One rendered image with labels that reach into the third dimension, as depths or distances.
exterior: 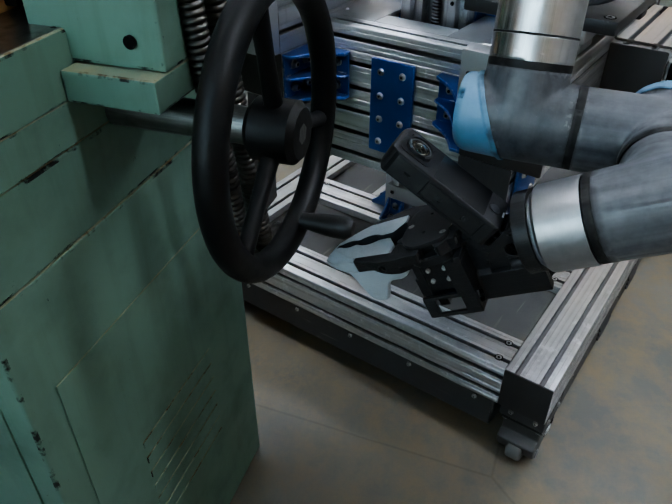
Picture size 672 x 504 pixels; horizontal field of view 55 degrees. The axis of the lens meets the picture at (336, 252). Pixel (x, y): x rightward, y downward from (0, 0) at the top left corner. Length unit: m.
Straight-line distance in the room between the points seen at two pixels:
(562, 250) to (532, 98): 0.14
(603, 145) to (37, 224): 0.49
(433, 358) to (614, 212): 0.80
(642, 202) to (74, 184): 0.49
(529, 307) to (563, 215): 0.86
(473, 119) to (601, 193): 0.14
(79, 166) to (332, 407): 0.89
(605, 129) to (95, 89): 0.44
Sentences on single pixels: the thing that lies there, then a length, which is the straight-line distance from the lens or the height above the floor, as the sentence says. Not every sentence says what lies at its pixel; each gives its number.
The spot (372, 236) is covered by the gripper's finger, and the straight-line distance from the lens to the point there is 0.63.
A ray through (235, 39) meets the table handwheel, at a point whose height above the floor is 0.92.
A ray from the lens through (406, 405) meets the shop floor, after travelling 1.42.
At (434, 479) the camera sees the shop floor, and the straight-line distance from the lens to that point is 1.31.
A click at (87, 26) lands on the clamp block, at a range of 0.62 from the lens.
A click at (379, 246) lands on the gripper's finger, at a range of 0.60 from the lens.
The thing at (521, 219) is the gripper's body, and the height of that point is 0.79.
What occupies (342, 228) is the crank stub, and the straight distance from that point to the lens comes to 0.66.
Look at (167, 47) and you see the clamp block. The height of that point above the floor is 0.89.
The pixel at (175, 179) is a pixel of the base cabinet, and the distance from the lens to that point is 0.81.
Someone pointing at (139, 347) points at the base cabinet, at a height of 0.53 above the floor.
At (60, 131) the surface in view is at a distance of 0.63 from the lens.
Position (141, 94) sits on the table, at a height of 0.86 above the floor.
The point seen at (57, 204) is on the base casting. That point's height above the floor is 0.76.
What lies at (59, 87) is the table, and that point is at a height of 0.86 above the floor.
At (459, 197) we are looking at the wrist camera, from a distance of 0.54.
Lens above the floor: 1.07
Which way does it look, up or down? 36 degrees down
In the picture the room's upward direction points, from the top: straight up
